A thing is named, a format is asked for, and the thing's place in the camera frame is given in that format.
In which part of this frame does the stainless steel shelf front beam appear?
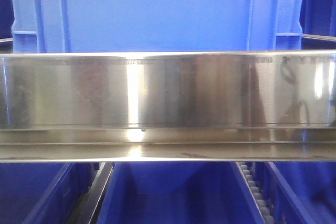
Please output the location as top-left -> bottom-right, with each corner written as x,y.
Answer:
1,50 -> 335,162

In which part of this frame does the lower right roller track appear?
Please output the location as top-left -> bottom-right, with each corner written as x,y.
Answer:
236,161 -> 275,224

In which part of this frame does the large light blue bin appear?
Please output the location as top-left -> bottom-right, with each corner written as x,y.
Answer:
12,0 -> 302,53

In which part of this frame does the dark blue bin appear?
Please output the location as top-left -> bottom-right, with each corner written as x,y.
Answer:
0,0 -> 14,39
300,0 -> 335,37
1,163 -> 100,223
251,162 -> 335,223
98,162 -> 264,223

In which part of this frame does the lower right dark blue bin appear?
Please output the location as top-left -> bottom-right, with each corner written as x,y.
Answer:
251,162 -> 335,223

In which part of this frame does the lower middle dark blue bin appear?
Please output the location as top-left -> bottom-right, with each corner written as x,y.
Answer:
98,162 -> 264,223

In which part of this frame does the lower left dark blue bin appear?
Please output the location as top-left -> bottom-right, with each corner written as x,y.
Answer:
1,163 -> 100,223

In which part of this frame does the upper right dark blue bin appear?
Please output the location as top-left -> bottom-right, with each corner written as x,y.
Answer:
300,0 -> 335,37

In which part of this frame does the upper left dark blue bin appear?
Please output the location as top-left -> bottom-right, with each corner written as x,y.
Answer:
0,0 -> 14,39

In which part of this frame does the lower left metal rail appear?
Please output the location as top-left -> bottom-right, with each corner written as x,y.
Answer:
66,162 -> 113,223

